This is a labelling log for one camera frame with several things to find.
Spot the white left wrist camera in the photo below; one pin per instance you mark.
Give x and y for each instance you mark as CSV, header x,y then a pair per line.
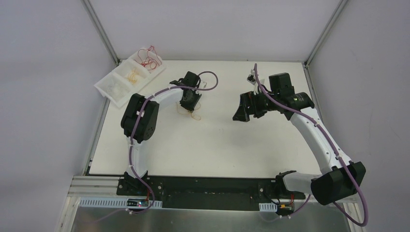
x,y
201,85

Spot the left controller board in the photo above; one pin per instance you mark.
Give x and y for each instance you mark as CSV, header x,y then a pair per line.
x,y
137,203

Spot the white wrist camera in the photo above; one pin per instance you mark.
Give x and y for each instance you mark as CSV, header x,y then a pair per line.
x,y
201,85
251,79

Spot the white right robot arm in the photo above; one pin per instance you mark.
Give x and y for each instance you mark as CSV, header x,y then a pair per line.
x,y
340,176

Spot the aluminium frame rail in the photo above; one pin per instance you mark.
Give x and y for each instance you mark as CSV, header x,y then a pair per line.
x,y
100,203

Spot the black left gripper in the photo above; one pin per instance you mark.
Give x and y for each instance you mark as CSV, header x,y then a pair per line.
x,y
188,102

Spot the white divided plastic tray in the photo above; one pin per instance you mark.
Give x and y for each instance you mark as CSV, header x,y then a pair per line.
x,y
131,76

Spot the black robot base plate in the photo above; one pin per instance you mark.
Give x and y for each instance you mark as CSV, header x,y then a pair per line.
x,y
214,193

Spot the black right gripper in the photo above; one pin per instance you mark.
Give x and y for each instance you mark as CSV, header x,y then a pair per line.
x,y
251,107

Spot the right controller board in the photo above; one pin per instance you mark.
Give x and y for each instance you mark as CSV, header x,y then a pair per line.
x,y
285,209

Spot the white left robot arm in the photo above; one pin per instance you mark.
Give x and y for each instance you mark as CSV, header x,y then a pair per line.
x,y
139,123

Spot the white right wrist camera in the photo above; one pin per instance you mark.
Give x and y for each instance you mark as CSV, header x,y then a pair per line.
x,y
251,79

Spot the controller board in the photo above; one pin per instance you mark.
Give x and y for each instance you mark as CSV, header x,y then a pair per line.
x,y
137,203
285,209

